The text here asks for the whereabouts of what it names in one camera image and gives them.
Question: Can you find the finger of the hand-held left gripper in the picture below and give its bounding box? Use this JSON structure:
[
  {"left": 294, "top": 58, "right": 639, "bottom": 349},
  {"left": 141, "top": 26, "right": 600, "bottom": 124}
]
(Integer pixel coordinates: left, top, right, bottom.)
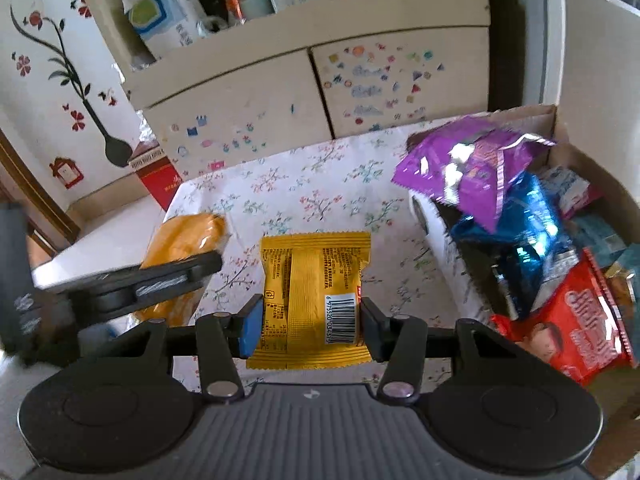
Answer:
[{"left": 35, "top": 252, "right": 223, "bottom": 321}]

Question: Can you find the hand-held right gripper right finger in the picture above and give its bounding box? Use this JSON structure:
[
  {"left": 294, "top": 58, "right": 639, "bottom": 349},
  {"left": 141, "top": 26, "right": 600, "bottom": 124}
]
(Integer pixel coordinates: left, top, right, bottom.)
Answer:
[{"left": 360, "top": 299, "right": 506, "bottom": 403}]

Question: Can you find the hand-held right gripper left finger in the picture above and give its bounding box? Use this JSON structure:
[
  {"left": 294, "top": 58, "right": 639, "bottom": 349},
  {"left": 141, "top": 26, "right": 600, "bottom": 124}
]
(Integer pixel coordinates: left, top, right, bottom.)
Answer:
[{"left": 125, "top": 297, "right": 264, "bottom": 402}]

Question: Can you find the orange yellow chips bag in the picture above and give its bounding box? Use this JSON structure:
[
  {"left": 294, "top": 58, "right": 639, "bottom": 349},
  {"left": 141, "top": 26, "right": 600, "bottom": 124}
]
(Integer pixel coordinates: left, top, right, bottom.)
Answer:
[{"left": 132, "top": 212, "right": 231, "bottom": 333}]

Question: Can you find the blue foil snack bag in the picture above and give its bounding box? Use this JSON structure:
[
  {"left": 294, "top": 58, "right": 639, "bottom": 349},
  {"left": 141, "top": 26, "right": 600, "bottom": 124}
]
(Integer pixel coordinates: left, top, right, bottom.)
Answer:
[{"left": 450, "top": 172, "right": 577, "bottom": 322}]

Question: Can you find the purple snack bag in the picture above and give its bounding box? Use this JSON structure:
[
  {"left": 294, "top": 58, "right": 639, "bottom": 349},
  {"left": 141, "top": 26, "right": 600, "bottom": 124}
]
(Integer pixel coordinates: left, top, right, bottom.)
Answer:
[{"left": 392, "top": 115, "right": 557, "bottom": 234}]

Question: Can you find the red noodle snack bag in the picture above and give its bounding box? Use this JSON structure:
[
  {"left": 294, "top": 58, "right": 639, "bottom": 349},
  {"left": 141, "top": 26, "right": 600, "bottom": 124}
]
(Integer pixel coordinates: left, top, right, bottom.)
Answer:
[{"left": 490, "top": 249, "right": 639, "bottom": 387}]

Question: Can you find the pink white snack packet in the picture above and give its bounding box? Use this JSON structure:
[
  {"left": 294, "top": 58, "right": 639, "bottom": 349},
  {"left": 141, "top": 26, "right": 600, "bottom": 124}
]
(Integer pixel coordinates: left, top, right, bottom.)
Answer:
[{"left": 537, "top": 166, "right": 602, "bottom": 219}]

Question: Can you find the light blue yellow snack packet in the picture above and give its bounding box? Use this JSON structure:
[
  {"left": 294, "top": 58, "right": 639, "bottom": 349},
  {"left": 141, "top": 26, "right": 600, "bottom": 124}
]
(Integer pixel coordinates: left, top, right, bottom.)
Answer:
[{"left": 602, "top": 245, "right": 640, "bottom": 326}]

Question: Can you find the red cardboard box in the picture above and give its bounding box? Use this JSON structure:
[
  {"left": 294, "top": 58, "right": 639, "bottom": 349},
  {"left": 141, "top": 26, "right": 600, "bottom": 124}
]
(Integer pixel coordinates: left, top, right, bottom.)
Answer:
[{"left": 127, "top": 142, "right": 183, "bottom": 212}]

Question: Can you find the beige cabinet with stickers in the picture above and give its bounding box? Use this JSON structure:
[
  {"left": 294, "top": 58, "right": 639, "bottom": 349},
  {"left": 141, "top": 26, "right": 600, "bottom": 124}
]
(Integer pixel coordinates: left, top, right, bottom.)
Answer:
[{"left": 70, "top": 0, "right": 492, "bottom": 183}]

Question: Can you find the white blue tissue pack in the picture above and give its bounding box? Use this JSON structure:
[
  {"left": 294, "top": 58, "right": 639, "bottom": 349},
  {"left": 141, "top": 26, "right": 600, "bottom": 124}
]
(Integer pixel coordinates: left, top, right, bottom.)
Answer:
[{"left": 122, "top": 0, "right": 208, "bottom": 58}]

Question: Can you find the white cup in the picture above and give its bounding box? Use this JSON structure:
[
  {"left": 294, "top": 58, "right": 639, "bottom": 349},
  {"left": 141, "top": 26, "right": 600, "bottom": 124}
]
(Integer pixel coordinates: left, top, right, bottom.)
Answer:
[{"left": 237, "top": 0, "right": 274, "bottom": 19}]

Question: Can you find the white door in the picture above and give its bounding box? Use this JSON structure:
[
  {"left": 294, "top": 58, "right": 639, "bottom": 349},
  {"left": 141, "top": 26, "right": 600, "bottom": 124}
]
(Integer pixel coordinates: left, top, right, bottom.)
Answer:
[{"left": 542, "top": 0, "right": 640, "bottom": 126}]

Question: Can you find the brown wooden door frame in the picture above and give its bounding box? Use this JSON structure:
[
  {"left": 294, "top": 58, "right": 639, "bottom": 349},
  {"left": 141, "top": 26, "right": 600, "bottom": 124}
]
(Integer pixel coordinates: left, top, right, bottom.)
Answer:
[{"left": 0, "top": 130, "right": 81, "bottom": 256}]

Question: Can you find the red house wall sticker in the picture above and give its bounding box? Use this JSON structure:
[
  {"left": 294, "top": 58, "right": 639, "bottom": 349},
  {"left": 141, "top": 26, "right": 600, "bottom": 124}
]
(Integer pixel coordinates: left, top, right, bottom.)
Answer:
[{"left": 50, "top": 157, "right": 84, "bottom": 189}]

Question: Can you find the black vase wall sticker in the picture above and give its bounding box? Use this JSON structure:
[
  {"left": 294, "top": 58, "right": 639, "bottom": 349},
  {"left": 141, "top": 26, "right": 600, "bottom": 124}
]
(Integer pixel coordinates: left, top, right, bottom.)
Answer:
[{"left": 10, "top": 10, "right": 133, "bottom": 167}]

